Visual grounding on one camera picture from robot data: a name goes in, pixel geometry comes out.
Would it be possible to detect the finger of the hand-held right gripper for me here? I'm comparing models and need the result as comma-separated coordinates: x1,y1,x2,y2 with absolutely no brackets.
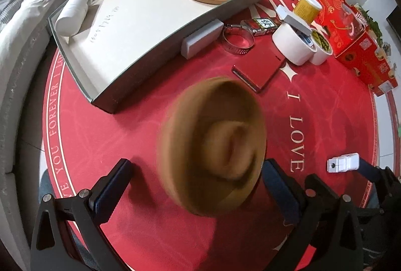
357,156,384,185

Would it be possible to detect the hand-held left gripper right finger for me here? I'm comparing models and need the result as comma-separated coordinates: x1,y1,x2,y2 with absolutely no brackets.
261,159,365,271

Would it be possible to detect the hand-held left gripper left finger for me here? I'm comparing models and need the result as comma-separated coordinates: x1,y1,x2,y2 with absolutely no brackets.
30,159,132,271

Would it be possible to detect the small white plastic clip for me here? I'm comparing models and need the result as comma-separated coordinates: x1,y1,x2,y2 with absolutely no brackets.
327,153,360,172

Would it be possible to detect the white yellow-core tape roll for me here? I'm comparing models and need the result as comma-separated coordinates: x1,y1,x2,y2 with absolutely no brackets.
308,29,333,66

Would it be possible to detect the small white cardboard box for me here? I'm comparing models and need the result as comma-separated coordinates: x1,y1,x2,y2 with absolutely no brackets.
275,5,311,35

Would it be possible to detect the grey shallow tray box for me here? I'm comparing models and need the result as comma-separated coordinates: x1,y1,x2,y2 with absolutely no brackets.
48,0,275,115

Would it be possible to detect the red round mat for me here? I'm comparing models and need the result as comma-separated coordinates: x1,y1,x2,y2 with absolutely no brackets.
41,0,380,271

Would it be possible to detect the red gift box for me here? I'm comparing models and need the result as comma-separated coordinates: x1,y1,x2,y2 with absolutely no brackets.
305,0,399,97

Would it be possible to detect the large white tape roll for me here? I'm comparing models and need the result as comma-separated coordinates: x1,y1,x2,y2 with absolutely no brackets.
271,22,317,66

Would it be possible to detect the green plant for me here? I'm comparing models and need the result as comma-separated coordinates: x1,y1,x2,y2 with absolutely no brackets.
360,6,384,40

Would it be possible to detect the red snack packet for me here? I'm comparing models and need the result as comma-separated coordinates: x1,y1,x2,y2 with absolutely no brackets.
241,17,281,37

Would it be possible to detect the grey white rectangular box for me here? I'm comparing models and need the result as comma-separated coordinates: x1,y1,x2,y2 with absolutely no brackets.
181,19,224,59

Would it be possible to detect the white sofa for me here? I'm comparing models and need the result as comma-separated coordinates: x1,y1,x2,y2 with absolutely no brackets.
0,0,94,259

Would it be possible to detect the yellow jar with white lid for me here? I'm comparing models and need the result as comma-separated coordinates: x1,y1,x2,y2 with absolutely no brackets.
293,0,322,23

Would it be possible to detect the white plastic bottle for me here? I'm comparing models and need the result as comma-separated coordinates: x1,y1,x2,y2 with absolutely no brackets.
55,0,91,37

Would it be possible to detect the metal hose clamp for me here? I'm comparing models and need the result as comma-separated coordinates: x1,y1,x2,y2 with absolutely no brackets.
223,25,255,55

